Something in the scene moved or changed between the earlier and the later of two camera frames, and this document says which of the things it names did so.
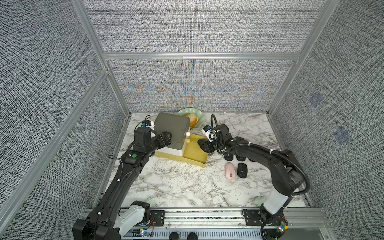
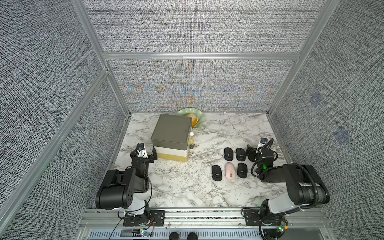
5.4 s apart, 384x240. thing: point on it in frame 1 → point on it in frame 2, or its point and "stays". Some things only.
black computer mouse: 242,170 stays
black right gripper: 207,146 → 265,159
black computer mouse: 228,156 stays
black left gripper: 167,140 → 150,158
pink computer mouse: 230,171 stays
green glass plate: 199,114 stays
